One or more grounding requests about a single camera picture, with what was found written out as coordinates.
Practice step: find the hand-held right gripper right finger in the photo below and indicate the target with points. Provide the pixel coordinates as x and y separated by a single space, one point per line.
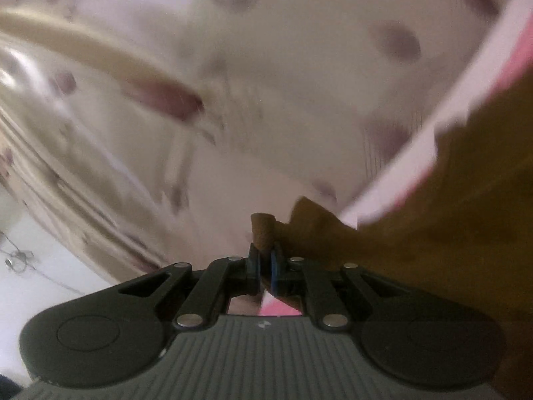
275 275

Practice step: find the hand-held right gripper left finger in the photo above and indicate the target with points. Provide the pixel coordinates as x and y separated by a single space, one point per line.
254 267

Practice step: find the brown garment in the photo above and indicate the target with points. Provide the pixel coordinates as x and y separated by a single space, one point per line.
437 233

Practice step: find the pink checked bed sheet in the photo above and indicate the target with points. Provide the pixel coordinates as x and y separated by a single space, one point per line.
420 154

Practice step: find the leaf print curtain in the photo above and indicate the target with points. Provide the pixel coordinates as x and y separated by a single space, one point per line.
266 75

